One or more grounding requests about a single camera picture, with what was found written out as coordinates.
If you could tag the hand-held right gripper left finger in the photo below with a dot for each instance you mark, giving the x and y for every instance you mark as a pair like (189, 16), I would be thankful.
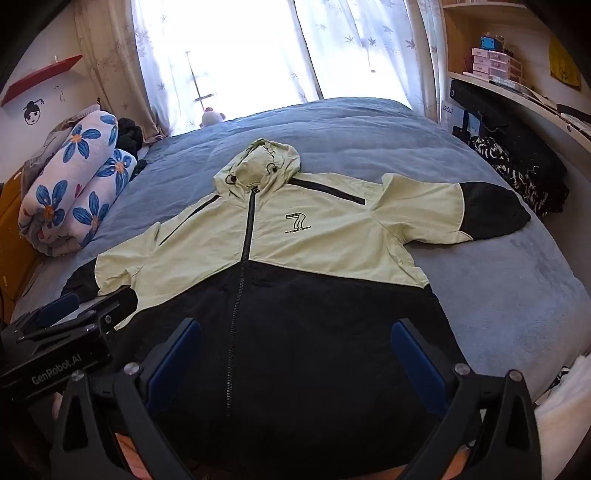
(173, 364)

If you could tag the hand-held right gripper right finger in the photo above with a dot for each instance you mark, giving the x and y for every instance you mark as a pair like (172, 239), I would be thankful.
(415, 364)

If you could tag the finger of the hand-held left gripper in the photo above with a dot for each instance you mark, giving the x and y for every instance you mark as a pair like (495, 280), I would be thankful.
(57, 307)
(115, 307)

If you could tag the green and black hooded jacket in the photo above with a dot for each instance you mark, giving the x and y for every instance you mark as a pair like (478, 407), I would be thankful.
(323, 240)

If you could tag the dark clothes pile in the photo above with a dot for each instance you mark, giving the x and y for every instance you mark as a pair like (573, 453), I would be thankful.
(131, 136)

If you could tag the pink fabric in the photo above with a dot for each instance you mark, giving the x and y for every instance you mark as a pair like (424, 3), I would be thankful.
(124, 443)

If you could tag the orange panel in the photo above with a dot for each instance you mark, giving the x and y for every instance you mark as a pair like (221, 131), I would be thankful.
(9, 217)

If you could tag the rolled blue floral blanket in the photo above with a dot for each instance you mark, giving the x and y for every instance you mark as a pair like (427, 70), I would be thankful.
(60, 184)

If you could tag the white fluffy cloth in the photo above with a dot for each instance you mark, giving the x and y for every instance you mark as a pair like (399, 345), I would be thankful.
(568, 415)

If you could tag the grey cloth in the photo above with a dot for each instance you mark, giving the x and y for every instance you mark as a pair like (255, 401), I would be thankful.
(46, 138)

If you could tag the small plush toy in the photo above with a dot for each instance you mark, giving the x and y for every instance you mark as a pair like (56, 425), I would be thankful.
(211, 117)

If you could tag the grey-blue fleece bed blanket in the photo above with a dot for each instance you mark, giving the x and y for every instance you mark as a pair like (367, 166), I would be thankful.
(369, 138)

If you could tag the white cardboard box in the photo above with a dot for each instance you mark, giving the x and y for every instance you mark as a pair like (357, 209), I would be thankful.
(450, 117)

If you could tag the beige curtain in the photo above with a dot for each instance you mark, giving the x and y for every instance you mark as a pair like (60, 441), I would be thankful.
(111, 55)

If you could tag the black bag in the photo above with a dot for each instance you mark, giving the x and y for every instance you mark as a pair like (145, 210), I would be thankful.
(521, 134)

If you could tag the pink drawer organizer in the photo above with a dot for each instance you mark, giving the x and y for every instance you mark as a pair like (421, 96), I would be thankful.
(498, 64)

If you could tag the yellow cloth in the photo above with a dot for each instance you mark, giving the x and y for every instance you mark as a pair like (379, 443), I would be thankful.
(564, 64)

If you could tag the face wall sticker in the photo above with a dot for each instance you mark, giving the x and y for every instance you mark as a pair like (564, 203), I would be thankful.
(33, 113)

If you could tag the red wall shelf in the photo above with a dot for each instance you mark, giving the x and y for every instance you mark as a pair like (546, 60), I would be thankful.
(41, 76)

